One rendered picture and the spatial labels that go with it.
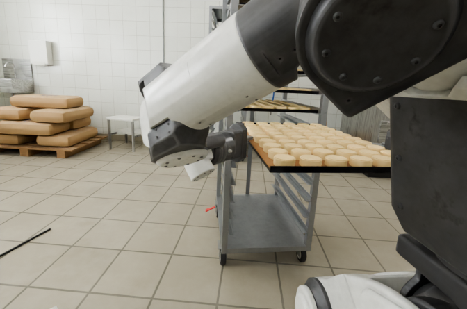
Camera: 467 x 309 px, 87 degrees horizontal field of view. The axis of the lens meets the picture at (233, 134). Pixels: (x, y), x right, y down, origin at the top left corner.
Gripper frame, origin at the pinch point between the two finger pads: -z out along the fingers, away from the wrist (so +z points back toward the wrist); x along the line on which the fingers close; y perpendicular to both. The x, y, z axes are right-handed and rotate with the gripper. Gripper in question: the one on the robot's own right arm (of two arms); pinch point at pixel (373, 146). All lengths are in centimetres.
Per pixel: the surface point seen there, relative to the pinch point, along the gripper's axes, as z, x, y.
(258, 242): -49, -65, -13
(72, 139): -330, -59, -21
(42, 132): -340, -48, 5
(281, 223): -48, -65, -38
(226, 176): -59, -26, 3
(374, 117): -33, -13, -212
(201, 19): -262, 105, -175
